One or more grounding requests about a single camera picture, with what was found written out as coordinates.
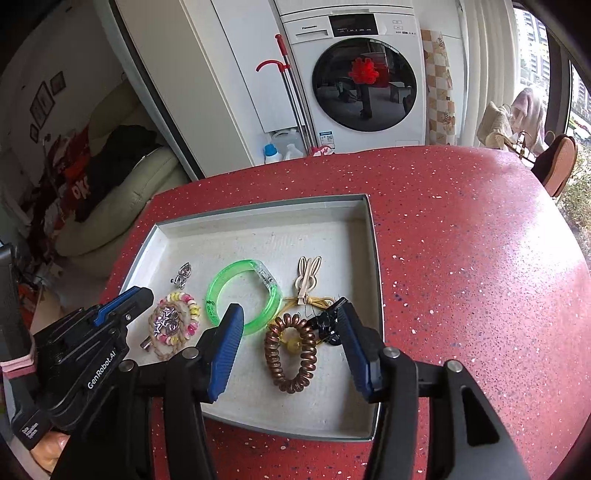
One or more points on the rabbit shaped hair clip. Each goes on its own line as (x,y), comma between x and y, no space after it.
(305,281)

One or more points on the blue capped detergent bottle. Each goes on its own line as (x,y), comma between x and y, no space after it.
(272,154)

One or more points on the black hair clip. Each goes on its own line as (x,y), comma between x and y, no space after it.
(325,323)

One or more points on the white washing machine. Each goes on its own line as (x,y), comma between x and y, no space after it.
(360,69)

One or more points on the cream sofa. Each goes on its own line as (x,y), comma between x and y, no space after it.
(134,198)

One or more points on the small picture frame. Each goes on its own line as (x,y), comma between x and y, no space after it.
(57,83)

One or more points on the person's left hand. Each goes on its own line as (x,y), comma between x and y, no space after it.
(48,452)

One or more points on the red printed cloth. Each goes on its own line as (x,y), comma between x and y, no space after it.
(74,184)

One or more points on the large picture frame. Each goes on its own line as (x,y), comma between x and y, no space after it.
(41,105)

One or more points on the white cabinet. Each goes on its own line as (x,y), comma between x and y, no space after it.
(207,78)

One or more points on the black clothing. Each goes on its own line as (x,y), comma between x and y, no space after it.
(115,161)

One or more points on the white plastic jug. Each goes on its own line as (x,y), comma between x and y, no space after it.
(286,138)

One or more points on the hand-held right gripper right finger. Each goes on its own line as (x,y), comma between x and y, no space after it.
(358,350)

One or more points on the pink garment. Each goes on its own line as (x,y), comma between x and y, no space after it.
(528,115)

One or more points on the grey jewelry tray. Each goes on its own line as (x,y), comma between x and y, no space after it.
(295,240)

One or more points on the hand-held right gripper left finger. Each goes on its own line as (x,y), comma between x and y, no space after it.
(228,350)

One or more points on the silver star hair clip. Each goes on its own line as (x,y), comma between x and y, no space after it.
(165,323)

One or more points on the white curtain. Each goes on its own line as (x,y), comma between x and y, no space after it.
(489,50)

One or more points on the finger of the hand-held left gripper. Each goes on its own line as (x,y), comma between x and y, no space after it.
(129,304)

